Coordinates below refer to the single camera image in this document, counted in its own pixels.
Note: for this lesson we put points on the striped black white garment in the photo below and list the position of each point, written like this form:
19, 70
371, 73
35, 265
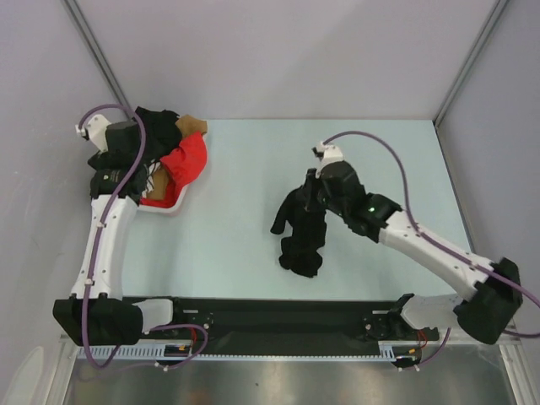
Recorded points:
150, 169

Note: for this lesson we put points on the slotted cable duct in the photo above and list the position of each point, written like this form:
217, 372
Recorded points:
176, 351

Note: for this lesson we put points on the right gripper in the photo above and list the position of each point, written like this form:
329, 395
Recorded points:
311, 182

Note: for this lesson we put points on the white laundry basket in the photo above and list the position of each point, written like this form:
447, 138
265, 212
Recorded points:
183, 165

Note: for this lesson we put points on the black tank top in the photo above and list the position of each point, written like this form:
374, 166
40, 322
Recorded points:
299, 251

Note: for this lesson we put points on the aluminium frame post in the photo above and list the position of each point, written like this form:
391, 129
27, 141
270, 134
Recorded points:
87, 35
487, 30

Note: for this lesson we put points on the brown garment in basket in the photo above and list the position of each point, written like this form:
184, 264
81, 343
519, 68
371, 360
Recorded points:
190, 125

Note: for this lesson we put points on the left aluminium frame post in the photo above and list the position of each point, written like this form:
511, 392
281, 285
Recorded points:
87, 35

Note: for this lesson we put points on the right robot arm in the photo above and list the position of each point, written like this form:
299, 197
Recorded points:
485, 294

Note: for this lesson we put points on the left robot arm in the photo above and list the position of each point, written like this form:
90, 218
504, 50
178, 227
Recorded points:
96, 313

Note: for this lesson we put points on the right aluminium frame post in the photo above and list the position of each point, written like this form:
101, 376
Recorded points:
487, 30

